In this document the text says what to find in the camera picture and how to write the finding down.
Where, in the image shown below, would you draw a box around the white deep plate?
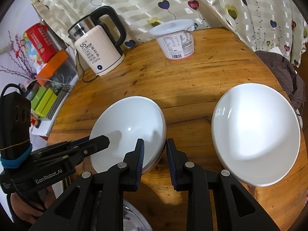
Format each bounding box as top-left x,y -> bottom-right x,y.
90,96 -> 167,174
211,83 -> 301,187

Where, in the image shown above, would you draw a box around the left human hand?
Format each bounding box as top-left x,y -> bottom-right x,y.
10,186 -> 56,224

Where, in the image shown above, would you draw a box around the white shelf board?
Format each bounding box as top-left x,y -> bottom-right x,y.
30,75 -> 78,137

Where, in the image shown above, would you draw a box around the steel bowl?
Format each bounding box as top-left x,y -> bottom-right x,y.
123,200 -> 152,231

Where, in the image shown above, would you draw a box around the lime green box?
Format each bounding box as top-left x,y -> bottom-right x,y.
35,88 -> 57,118

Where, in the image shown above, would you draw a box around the chevron pattern box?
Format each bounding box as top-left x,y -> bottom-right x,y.
46,85 -> 73,120

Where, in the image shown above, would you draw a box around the orange lid container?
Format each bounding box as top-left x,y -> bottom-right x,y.
36,49 -> 77,90

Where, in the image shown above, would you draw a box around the white electric kettle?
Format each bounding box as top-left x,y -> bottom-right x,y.
68,6 -> 127,76

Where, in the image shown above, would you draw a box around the red snack bag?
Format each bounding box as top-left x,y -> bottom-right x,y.
23,23 -> 57,66

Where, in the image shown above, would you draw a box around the purple dried branches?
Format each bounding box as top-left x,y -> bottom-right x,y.
1,31 -> 35,80

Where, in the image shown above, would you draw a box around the dark checked cloth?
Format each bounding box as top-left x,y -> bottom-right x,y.
255,51 -> 306,110

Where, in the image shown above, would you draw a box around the white plastic tub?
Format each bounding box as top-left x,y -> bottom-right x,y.
149,19 -> 195,60

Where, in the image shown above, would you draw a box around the heart pattern curtain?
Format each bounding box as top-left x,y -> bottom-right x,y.
30,0 -> 307,66

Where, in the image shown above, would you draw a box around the black kettle cable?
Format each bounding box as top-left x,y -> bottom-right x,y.
75,51 -> 99,84

